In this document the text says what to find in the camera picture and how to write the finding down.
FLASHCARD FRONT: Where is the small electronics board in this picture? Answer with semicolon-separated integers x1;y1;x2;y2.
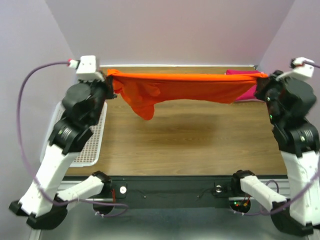
230;200;251;213

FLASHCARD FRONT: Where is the folded magenta t shirt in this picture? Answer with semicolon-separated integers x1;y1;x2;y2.
225;69;259;102

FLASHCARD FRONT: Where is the orange t shirt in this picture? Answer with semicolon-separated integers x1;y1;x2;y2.
107;69;268;121

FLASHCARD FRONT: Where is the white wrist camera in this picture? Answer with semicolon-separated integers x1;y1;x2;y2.
67;55;105;83
275;57;316;82

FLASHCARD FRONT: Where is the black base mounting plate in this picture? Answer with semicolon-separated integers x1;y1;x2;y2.
81;175;288;210

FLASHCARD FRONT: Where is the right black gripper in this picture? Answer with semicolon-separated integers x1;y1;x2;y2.
256;70;299;126

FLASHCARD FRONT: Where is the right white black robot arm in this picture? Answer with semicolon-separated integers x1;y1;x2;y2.
230;70;320;237

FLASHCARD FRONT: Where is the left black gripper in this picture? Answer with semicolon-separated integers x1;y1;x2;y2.
77;69;117;126

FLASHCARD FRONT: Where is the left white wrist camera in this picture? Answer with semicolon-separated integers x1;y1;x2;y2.
67;55;105;83

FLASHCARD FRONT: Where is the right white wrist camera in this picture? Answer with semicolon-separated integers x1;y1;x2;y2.
275;57;316;82

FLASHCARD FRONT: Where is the white plastic laundry basket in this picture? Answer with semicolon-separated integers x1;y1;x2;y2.
39;102;108;168

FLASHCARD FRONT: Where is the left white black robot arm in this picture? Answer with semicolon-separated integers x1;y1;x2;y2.
9;70;115;230

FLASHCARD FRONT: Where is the aluminium frame rail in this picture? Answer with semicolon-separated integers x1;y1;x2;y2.
100;64;258;69

